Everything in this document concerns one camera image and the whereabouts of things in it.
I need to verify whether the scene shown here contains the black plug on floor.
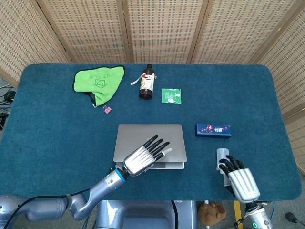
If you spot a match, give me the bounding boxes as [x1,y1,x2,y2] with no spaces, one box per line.
[285,211,298,224]

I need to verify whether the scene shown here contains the teal table cover mat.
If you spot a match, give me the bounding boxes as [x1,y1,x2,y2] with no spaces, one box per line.
[0,63,303,201]

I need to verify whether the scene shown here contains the black floor cables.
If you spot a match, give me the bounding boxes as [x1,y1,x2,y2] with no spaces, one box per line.
[0,83,16,131]

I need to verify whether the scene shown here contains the dark blue floral box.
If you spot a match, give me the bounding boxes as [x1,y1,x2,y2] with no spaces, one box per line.
[195,123,232,139]

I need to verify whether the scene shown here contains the brown glass bottle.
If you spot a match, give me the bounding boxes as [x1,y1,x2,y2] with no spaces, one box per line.
[139,63,157,100]

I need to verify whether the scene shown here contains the silver laptop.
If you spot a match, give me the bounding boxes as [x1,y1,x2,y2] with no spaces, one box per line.
[112,123,188,170]

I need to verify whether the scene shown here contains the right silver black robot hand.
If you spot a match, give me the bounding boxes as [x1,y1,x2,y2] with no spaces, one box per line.
[218,155,261,204]

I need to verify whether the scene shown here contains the woven rattan folding screen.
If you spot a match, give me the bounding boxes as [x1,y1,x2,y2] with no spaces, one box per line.
[0,0,305,172]

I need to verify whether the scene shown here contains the brown plush toy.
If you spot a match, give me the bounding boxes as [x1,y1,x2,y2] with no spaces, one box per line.
[197,202,226,226]

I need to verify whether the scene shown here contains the green sachet packet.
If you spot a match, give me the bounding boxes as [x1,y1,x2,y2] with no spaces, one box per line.
[161,88,182,104]

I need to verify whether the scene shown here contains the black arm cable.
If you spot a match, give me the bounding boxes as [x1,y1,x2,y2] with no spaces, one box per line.
[4,188,92,229]

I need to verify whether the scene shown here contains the green microfiber cloth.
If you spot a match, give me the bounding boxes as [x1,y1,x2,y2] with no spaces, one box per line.
[72,66,126,107]

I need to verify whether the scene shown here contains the yellow floor tape strip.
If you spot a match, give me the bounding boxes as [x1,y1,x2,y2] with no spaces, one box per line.
[233,200,244,229]

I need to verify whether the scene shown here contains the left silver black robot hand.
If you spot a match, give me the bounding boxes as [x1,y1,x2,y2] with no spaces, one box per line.
[122,135,173,177]

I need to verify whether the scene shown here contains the white tag strip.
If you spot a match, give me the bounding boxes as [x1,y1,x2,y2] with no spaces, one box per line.
[130,73,143,86]

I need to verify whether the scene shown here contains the translucent plastic wash bottle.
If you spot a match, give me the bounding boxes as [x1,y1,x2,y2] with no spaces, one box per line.
[216,147,231,187]

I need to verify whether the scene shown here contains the silver-blue robot torso base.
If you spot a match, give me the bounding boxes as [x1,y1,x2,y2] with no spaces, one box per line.
[96,200,198,229]

